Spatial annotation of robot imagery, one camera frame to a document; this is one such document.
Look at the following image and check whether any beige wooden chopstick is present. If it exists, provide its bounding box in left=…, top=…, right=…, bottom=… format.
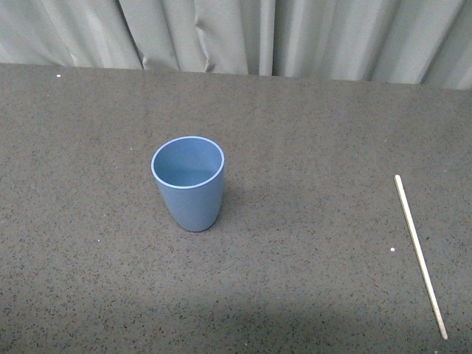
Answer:
left=394, top=175, right=448, bottom=341

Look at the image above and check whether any blue plastic cup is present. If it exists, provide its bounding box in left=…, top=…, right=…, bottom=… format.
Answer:
left=150, top=136, right=226, bottom=232

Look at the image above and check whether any grey-green pleated curtain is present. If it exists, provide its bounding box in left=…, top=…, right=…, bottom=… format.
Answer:
left=1, top=1, right=471, bottom=89

